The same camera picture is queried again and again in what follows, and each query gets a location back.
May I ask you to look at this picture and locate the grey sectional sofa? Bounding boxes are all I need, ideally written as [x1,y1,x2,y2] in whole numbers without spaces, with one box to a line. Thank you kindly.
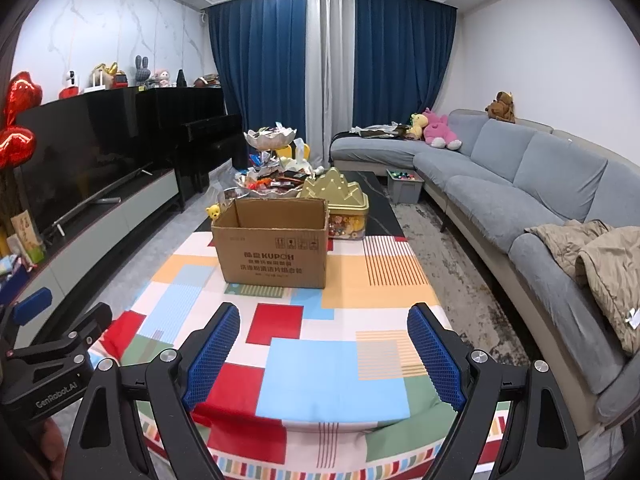
[329,108,640,437]

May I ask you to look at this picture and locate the clothes heap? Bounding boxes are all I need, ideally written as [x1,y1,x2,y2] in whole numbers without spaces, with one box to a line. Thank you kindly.
[349,120,414,139]

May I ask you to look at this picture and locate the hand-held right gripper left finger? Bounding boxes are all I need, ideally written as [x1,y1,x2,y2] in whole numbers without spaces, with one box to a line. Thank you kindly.
[62,302,241,480]

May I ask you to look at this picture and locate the tiered white petal bowl stand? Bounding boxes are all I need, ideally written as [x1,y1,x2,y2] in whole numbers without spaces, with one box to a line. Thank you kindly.
[243,127,314,199]

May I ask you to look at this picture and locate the white sheer curtain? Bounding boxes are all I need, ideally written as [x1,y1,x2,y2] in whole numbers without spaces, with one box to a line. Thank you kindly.
[304,0,359,162]

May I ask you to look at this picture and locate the brown cardboard box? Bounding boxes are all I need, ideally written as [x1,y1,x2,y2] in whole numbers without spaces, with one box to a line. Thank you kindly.
[210,197,330,290]

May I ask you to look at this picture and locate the colourful patchwork tablecloth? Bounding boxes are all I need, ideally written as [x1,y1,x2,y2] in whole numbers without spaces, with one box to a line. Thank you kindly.
[112,230,507,480]

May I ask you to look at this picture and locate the pink plush toy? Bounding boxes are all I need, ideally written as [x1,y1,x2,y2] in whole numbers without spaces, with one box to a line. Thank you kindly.
[422,107,464,151]

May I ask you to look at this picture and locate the black upright piano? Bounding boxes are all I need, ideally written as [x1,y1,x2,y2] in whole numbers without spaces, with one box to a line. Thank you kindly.
[137,87,244,212]

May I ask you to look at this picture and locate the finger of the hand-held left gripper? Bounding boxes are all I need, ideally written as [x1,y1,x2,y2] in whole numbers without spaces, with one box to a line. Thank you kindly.
[6,302,113,361]
[0,287,53,331]

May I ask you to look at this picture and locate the clear snack jar blue label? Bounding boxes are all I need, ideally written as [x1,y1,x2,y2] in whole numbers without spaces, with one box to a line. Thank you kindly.
[222,187,251,211]

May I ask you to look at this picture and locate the yellow green plush toy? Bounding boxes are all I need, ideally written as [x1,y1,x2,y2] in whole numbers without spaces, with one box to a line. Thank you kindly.
[405,113,429,141]

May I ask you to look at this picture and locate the red heart balloon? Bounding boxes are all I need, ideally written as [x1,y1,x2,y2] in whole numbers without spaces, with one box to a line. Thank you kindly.
[0,70,44,171]

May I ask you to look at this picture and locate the grey television cabinet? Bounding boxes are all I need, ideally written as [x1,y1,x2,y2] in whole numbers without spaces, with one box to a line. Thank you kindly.
[14,167,184,307]

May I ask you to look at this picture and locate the gold mountain lid tin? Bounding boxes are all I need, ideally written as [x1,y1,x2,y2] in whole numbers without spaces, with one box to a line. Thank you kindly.
[299,167,370,241]

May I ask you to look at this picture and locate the pile of red brown snacks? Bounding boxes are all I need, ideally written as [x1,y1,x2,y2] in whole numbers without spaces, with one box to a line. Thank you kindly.
[247,172,306,196]

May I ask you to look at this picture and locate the blue curtain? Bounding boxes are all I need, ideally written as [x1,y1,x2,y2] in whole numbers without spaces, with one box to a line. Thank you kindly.
[352,0,459,129]
[207,0,314,154]

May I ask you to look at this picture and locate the white security camera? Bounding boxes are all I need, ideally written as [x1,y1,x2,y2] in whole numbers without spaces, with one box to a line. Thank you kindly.
[58,69,81,100]

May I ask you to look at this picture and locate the clear plastic bag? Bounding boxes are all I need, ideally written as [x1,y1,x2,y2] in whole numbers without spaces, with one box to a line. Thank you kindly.
[210,165,246,201]

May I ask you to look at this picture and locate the grey patterned rug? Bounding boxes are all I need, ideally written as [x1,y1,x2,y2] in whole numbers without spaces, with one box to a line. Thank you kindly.
[387,195,541,361]

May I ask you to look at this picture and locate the black flat television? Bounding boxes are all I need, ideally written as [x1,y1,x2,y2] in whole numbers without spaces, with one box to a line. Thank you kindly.
[14,87,154,234]

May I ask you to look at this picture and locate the grey storage bin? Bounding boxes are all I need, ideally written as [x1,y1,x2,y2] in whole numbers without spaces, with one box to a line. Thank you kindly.
[386,168,426,205]

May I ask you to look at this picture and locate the beige quilted jacket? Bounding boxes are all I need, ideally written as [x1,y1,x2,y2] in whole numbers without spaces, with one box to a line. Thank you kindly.
[524,218,640,357]

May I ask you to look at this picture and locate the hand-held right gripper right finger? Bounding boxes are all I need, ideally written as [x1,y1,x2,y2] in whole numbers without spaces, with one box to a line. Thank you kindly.
[407,303,583,480]

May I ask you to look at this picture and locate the person's left hand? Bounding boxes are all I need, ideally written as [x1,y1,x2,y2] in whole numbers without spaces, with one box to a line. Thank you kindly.
[30,417,68,480]

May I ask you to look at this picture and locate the beige printed gift bag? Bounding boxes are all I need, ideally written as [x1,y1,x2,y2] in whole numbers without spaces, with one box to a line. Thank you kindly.
[9,209,45,264]

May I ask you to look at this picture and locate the brown plush toy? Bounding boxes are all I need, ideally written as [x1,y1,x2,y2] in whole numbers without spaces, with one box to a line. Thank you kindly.
[484,91,516,124]

